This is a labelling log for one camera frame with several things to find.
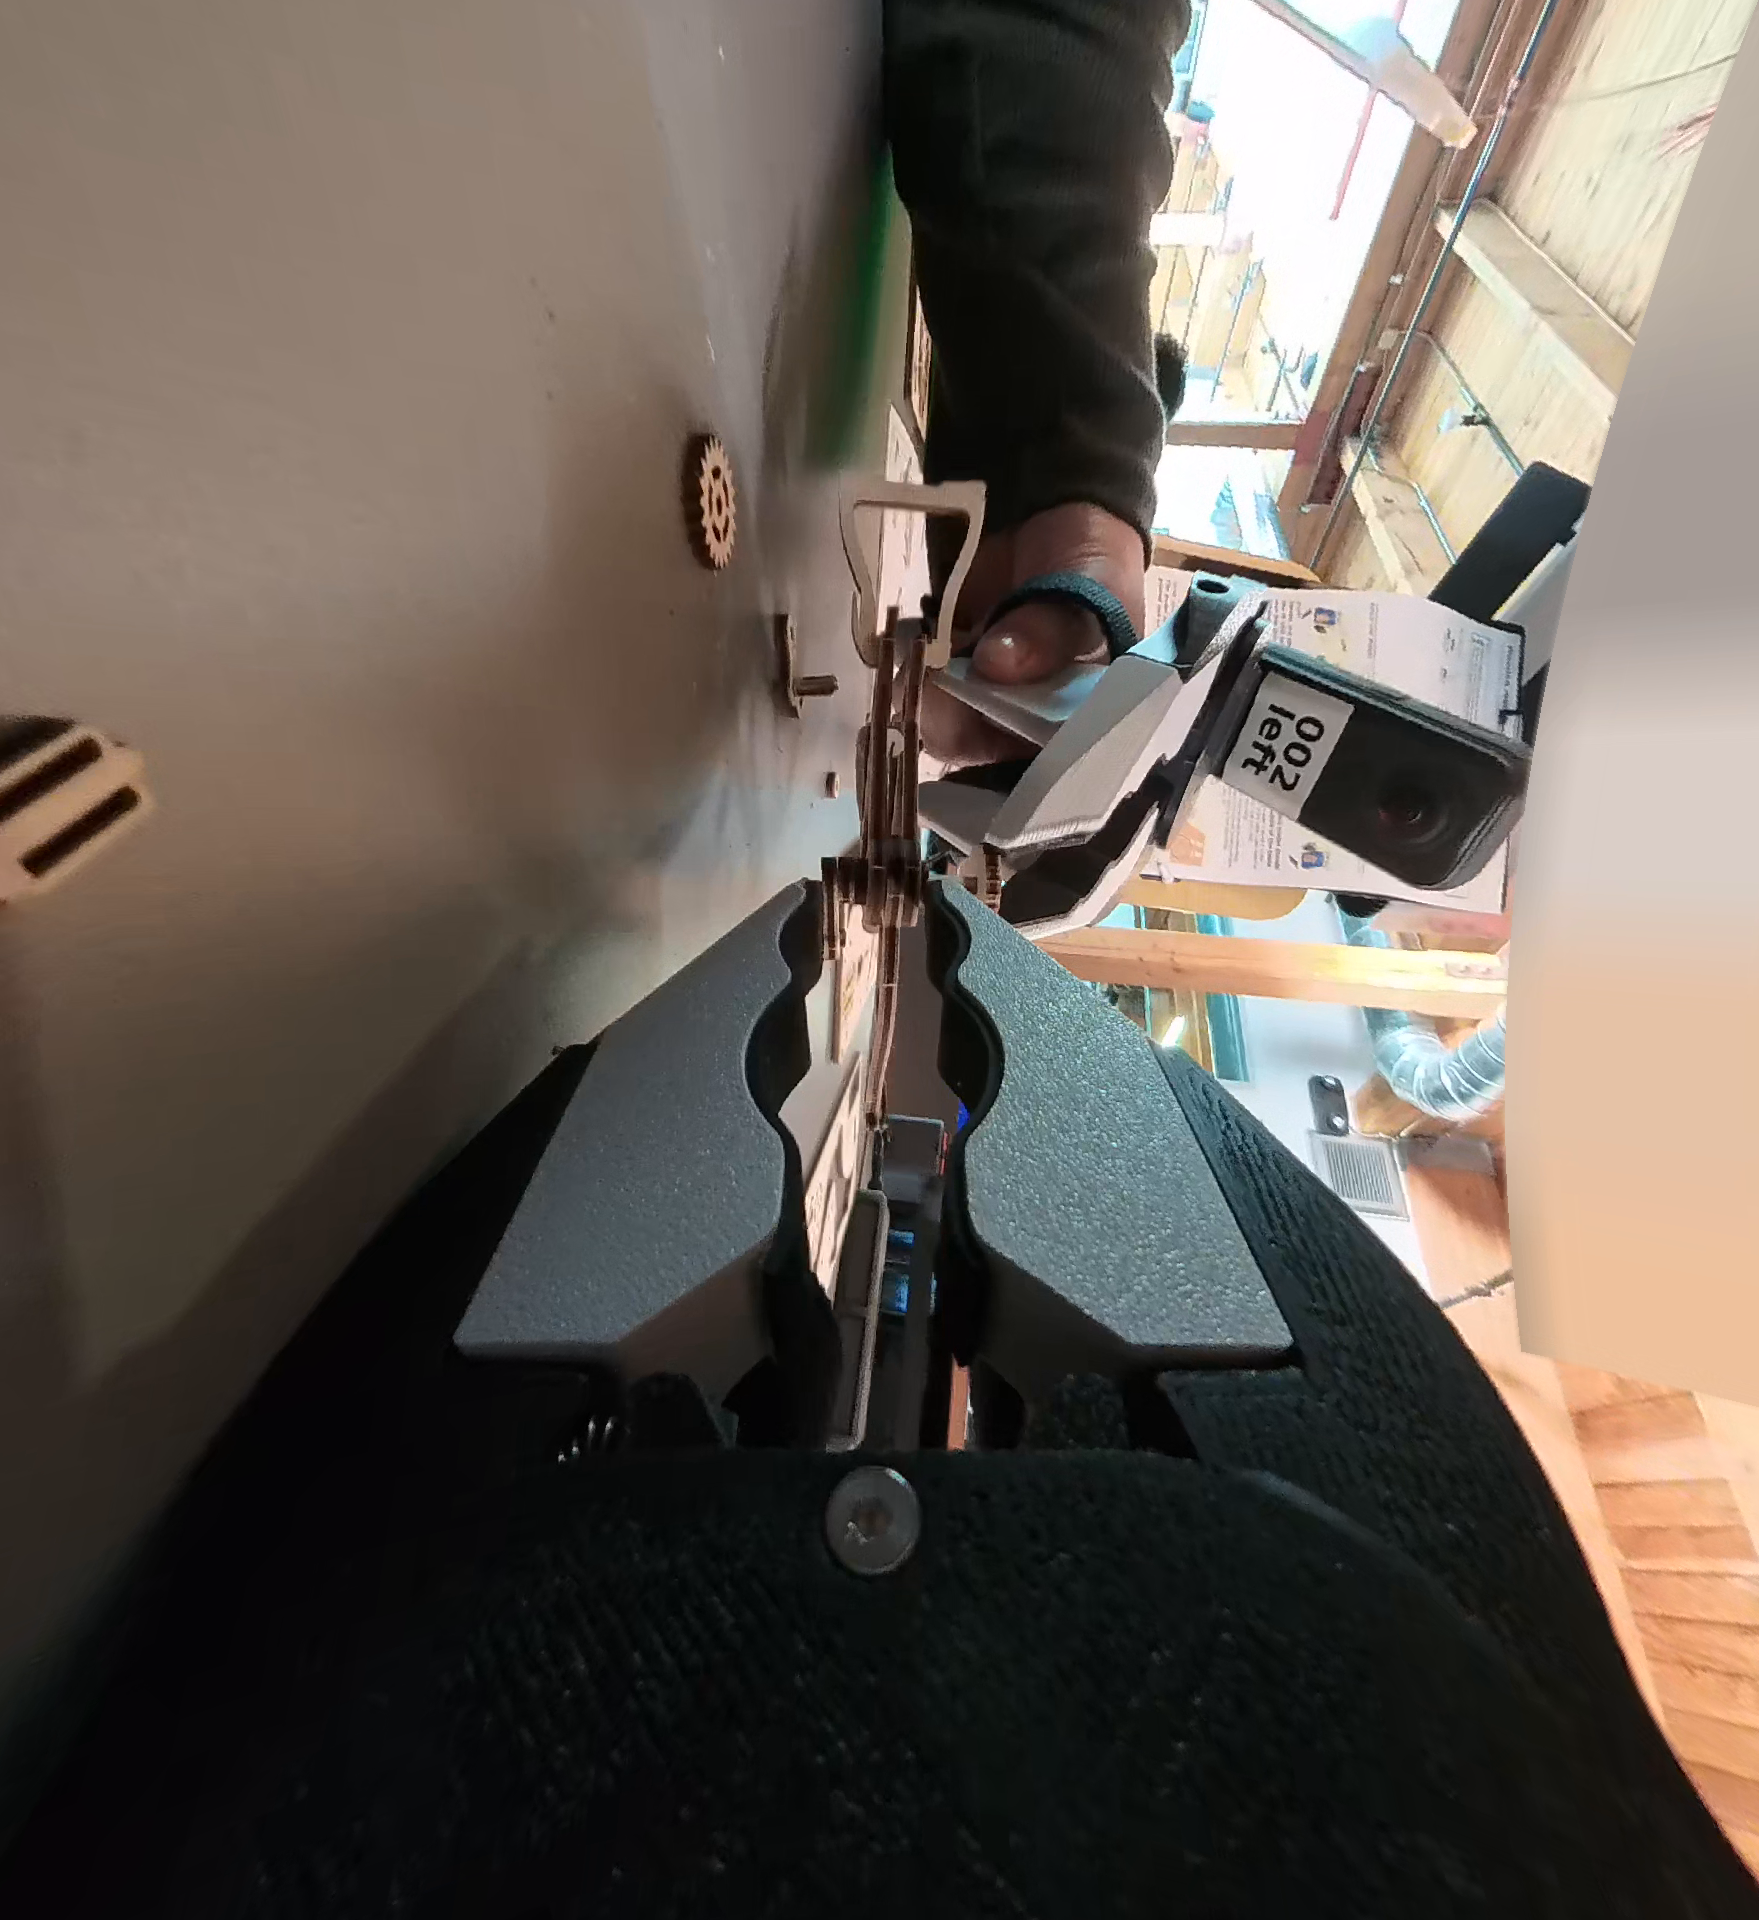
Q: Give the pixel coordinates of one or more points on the wall ventilation grille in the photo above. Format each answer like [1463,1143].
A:
[1360,1172]

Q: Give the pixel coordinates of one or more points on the printed instruction sheet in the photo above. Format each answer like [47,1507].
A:
[1387,647]

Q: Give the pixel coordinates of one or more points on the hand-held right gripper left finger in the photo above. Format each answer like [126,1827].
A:
[640,1200]

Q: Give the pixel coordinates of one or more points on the large green plastic bin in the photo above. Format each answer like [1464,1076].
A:
[841,330]

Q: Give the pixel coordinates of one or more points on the person's left forearm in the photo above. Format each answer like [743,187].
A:
[1028,224]

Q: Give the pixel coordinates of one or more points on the wooden model frame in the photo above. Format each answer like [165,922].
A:
[893,752]

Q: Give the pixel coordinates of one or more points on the wooden gear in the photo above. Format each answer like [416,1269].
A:
[710,503]

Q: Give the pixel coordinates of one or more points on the wooden link piece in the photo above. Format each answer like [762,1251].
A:
[788,660]

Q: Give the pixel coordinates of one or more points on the silver air duct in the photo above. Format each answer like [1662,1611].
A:
[1435,1065]

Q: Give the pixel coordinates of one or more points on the grey power adapter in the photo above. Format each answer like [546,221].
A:
[912,1200]

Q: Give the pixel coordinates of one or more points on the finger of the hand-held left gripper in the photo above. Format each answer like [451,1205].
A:
[1104,752]
[1089,886]

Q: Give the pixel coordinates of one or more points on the wooden support post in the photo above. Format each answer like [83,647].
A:
[1268,968]

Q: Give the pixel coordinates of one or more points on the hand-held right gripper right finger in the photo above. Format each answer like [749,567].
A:
[1120,1200]

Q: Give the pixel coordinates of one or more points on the person's left hand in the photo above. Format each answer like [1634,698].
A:
[1059,542]

